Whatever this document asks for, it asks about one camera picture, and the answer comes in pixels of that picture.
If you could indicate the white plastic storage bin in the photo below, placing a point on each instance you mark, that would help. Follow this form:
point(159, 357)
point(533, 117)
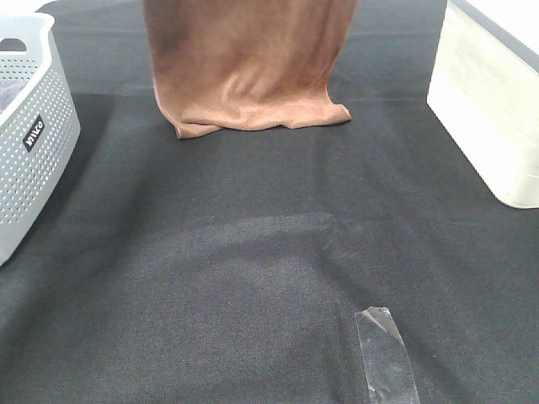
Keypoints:
point(484, 91)

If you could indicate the black table cloth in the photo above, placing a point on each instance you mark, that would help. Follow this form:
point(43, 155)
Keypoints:
point(229, 268)

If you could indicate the brown microfibre towel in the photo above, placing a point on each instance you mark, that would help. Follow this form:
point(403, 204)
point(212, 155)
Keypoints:
point(246, 65)

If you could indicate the clear adhesive tape strip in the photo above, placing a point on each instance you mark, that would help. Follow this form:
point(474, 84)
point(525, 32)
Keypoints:
point(388, 371)

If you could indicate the grey perforated laundry basket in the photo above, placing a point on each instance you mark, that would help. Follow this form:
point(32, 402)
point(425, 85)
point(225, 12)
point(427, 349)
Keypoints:
point(37, 141)

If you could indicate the grey towel in basket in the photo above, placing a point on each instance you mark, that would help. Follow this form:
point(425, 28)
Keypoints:
point(12, 95)

